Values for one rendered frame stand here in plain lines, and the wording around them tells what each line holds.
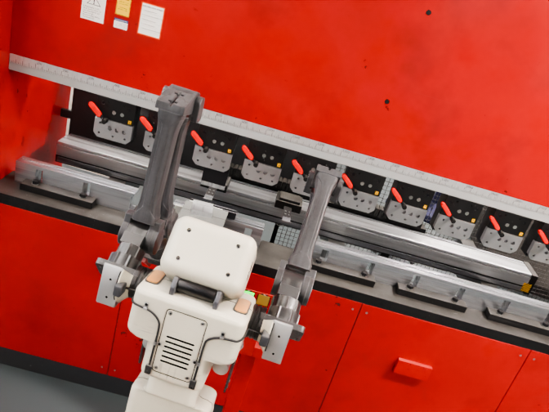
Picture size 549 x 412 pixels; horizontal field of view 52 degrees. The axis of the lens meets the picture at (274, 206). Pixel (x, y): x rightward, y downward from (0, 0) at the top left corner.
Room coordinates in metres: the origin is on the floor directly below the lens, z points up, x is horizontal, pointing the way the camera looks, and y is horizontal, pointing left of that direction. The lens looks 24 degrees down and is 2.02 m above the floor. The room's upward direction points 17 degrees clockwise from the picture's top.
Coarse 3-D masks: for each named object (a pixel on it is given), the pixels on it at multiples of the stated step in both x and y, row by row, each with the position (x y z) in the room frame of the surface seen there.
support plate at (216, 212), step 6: (186, 204) 2.02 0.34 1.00; (186, 210) 1.97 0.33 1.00; (216, 210) 2.05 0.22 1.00; (222, 210) 2.07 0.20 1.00; (180, 216) 1.91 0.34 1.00; (192, 216) 1.94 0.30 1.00; (198, 216) 1.96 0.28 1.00; (216, 216) 2.00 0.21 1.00; (222, 216) 2.02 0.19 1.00; (210, 222) 1.93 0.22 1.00; (216, 222) 1.95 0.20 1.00; (222, 222) 1.96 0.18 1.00
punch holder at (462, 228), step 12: (456, 204) 2.08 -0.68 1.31; (468, 204) 2.08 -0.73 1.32; (480, 204) 2.09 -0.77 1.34; (432, 216) 2.16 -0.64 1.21; (444, 216) 2.08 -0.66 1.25; (456, 216) 2.08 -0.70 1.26; (468, 216) 2.08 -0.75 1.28; (432, 228) 2.10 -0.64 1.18; (444, 228) 2.08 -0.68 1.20; (456, 228) 2.08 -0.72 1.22; (468, 228) 2.08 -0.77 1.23
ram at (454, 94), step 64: (64, 0) 2.02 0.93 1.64; (192, 0) 2.04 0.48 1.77; (256, 0) 2.04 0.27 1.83; (320, 0) 2.05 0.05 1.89; (384, 0) 2.06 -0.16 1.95; (448, 0) 2.07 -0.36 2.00; (512, 0) 2.08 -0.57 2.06; (64, 64) 2.02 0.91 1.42; (128, 64) 2.03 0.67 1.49; (192, 64) 2.04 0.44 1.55; (256, 64) 2.05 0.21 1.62; (320, 64) 2.06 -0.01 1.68; (384, 64) 2.06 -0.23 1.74; (448, 64) 2.07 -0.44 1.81; (512, 64) 2.08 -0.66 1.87; (320, 128) 2.06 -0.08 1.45; (384, 128) 2.07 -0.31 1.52; (448, 128) 2.08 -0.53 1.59; (512, 128) 2.09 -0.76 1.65; (448, 192) 2.08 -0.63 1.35; (512, 192) 2.09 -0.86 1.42
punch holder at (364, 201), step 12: (348, 168) 2.08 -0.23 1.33; (360, 180) 2.07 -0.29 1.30; (372, 180) 2.07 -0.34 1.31; (384, 180) 2.07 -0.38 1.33; (348, 192) 2.06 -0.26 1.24; (360, 192) 2.06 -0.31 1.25; (372, 192) 2.07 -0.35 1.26; (348, 204) 2.06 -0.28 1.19; (360, 204) 2.06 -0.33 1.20; (372, 204) 2.07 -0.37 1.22
